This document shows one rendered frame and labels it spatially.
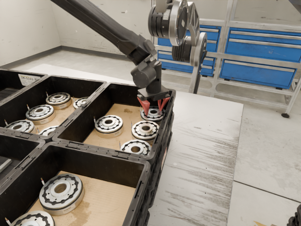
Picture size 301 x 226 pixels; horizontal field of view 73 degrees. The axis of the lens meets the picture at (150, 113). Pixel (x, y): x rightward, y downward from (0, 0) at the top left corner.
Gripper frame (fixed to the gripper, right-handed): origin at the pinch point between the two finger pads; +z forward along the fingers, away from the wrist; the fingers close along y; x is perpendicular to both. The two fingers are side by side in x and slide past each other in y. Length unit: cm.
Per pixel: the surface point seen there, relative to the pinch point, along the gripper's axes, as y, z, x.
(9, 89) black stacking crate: -52, 3, 59
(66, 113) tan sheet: -30.1, 3.7, 21.1
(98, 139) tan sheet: -23.1, 4.0, -1.1
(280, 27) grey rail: 170, -5, 61
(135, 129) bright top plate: -10.4, 1.3, -5.7
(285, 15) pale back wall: 246, -5, 106
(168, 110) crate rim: 0.4, -5.8, -9.9
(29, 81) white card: -42, -2, 50
